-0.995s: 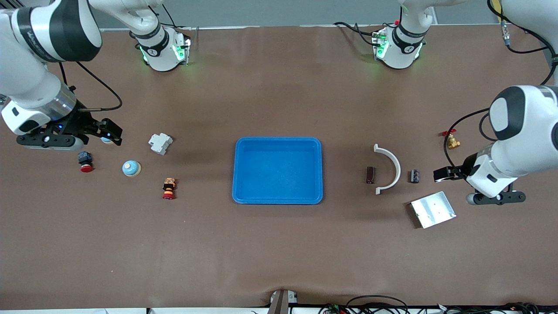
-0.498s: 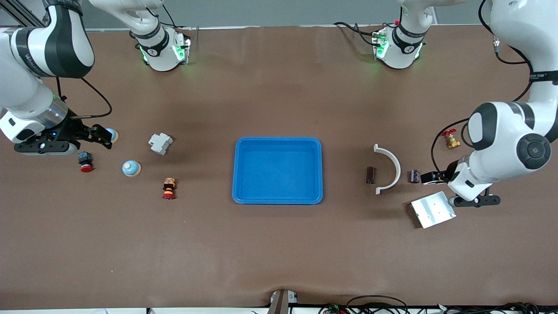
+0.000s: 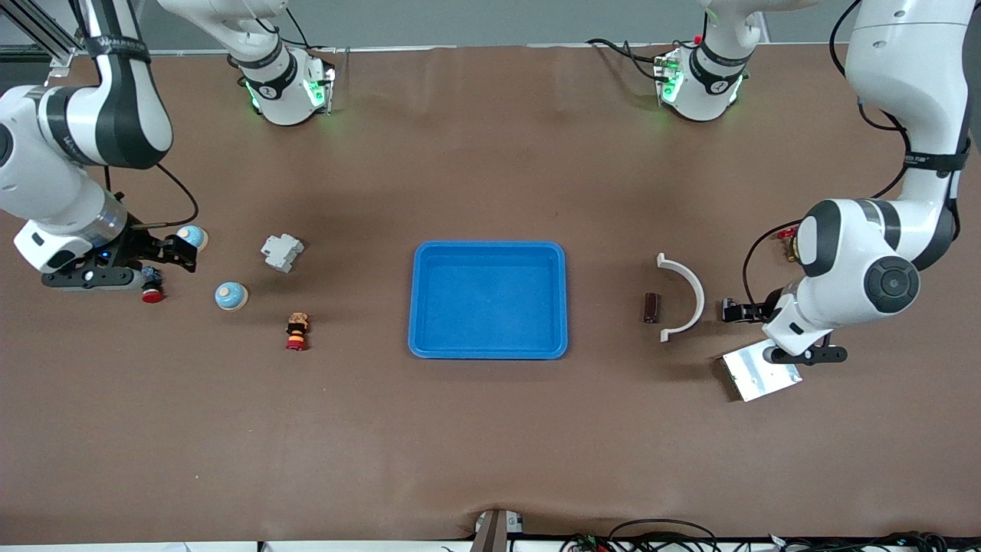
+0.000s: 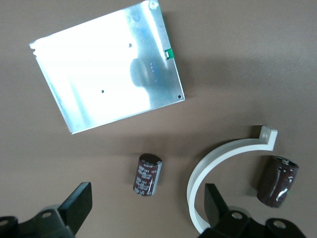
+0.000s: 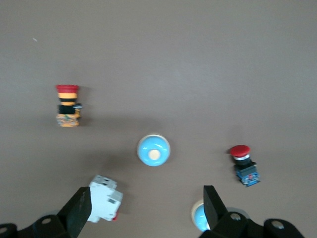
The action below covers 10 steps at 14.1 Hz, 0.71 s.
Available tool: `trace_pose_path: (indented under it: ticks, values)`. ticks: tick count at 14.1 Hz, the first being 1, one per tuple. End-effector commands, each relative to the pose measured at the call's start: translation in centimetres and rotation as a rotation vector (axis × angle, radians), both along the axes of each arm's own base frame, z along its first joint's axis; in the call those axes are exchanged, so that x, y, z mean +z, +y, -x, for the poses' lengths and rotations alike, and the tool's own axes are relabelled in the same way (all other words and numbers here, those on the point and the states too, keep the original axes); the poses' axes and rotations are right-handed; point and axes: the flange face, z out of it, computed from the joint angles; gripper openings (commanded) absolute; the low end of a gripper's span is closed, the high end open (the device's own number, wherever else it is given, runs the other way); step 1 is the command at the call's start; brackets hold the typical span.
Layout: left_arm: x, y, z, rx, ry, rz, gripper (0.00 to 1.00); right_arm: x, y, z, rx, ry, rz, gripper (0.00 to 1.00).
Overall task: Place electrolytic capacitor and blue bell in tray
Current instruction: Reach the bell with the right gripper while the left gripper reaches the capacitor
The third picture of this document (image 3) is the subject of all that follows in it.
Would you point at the red mushroom push button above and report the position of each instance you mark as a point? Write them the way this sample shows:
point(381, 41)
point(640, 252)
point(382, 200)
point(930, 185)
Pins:
point(152, 295)

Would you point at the brown table mat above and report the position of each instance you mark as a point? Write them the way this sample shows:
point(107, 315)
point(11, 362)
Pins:
point(490, 429)

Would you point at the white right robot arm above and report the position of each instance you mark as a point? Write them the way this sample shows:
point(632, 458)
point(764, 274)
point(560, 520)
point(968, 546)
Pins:
point(115, 123)

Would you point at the white circuit breaker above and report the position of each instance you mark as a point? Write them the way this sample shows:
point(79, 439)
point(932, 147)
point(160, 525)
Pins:
point(282, 253)

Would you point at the blue plastic tray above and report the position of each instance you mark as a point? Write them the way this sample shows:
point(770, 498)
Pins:
point(490, 307)

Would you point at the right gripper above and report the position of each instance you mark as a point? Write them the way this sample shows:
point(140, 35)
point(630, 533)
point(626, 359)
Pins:
point(142, 246)

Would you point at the blue desk bell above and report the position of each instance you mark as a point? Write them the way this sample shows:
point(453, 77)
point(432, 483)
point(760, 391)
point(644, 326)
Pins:
point(231, 296)
point(195, 234)

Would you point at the silver metal plate box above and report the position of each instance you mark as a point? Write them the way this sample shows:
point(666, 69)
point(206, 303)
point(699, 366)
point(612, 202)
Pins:
point(755, 379)

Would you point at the orange striped emergency stop button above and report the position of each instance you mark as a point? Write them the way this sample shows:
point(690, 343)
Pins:
point(297, 331)

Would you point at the aluminium frame beam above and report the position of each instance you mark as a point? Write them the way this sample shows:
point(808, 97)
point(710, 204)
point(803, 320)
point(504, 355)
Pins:
point(61, 69)

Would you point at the long brown capacitor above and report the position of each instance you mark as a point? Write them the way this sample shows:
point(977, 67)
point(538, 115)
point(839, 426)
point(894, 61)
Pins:
point(651, 307)

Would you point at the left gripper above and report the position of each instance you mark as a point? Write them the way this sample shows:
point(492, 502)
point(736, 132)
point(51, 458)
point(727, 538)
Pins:
point(767, 307)

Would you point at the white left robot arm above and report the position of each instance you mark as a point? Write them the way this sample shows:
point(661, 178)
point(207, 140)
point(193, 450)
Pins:
point(904, 77)

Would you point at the brown camera mount post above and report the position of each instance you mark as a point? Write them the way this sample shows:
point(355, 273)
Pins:
point(492, 533)

